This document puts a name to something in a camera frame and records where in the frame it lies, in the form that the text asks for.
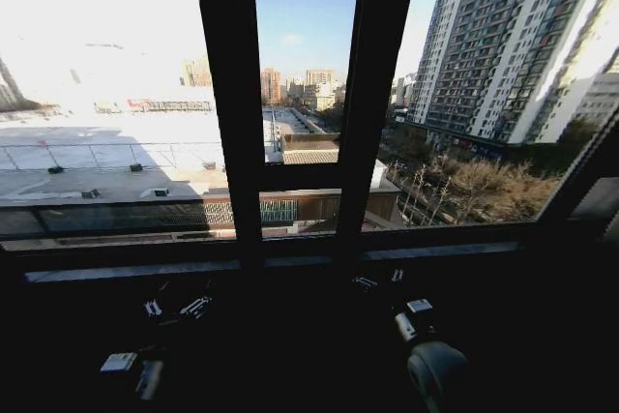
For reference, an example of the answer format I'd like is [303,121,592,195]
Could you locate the dark window sill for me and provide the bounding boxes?
[0,240,619,288]

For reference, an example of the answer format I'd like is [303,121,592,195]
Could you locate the low white roofed building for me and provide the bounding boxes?
[0,106,286,206]

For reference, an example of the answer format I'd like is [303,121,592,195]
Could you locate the beige distant building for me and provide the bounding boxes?
[303,68,339,112]

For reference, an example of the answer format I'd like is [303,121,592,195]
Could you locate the tall grey apartment building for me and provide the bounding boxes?
[407,0,619,149]

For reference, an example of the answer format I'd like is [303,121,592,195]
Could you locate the brown building with green railing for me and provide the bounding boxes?
[0,133,403,241]

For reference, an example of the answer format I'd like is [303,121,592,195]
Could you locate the orange distant building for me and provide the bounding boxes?
[260,67,283,106]

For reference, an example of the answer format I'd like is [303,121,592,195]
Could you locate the black window frame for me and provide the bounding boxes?
[0,0,619,269]

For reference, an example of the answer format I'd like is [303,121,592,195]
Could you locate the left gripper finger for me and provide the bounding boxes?
[177,280,215,321]
[143,280,171,321]

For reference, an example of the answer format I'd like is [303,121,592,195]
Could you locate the bare brown trees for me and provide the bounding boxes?
[380,127,602,229]

